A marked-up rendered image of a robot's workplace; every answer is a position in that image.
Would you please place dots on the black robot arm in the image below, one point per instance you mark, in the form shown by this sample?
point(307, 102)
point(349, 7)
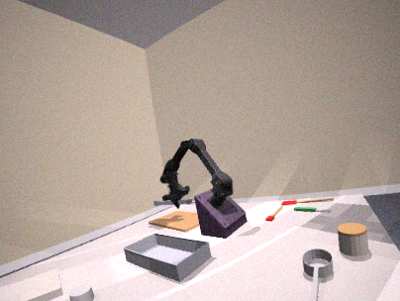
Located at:
point(221, 181)

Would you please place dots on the grey cylinder with orange top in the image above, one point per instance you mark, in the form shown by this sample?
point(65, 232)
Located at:
point(353, 239)

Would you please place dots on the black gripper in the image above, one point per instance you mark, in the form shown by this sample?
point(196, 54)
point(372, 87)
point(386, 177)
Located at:
point(171, 195)

